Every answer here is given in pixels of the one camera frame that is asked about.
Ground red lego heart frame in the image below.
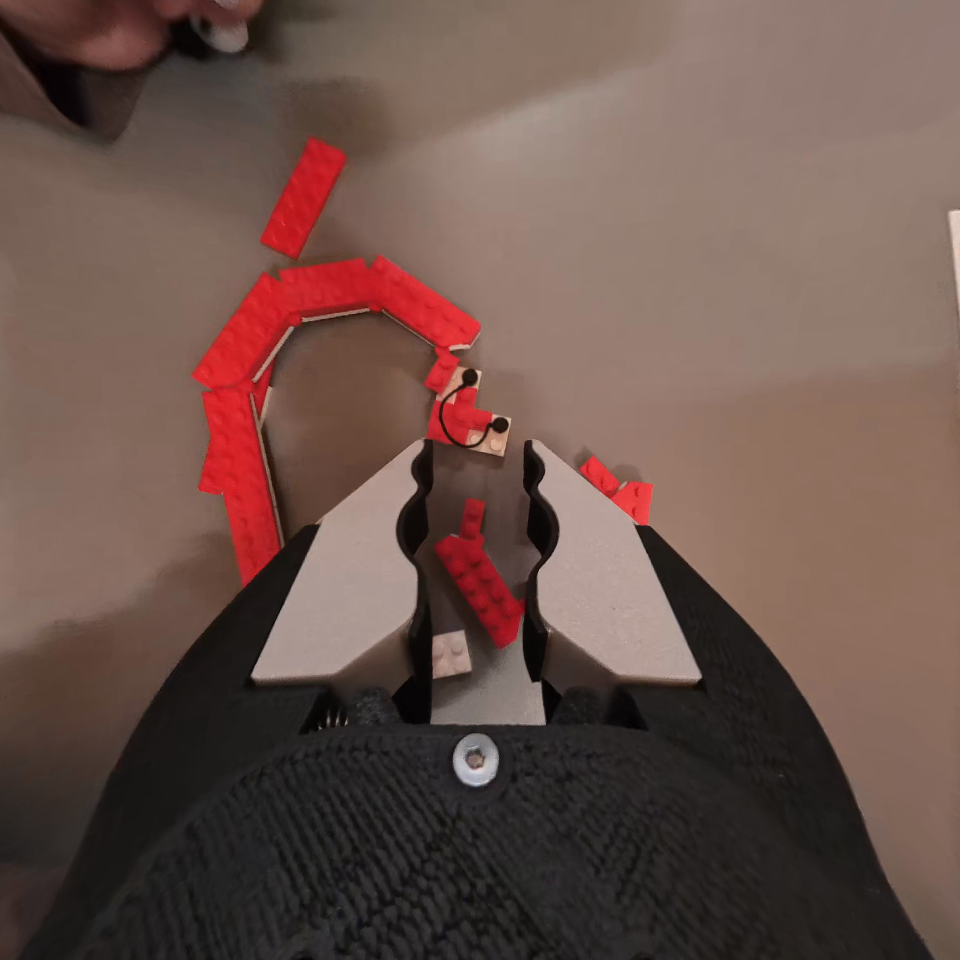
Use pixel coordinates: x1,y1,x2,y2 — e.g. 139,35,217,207
192,255,482,588

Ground red lego wedge plate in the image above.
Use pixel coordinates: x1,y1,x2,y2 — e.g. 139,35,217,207
579,456,623,498
609,480,654,525

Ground person's left hand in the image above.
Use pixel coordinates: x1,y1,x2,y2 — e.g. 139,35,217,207
0,0,264,72

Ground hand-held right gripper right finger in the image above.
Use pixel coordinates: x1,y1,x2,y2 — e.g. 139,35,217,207
522,440,703,691

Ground small white lego plate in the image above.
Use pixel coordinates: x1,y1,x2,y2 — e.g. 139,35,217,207
431,631,474,679

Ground lego piece with black string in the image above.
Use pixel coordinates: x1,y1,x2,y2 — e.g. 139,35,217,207
423,352,514,459

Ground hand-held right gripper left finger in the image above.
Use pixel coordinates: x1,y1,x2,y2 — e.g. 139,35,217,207
251,438,436,687

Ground long red lego plate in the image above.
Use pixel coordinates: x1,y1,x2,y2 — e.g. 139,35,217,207
260,137,348,261

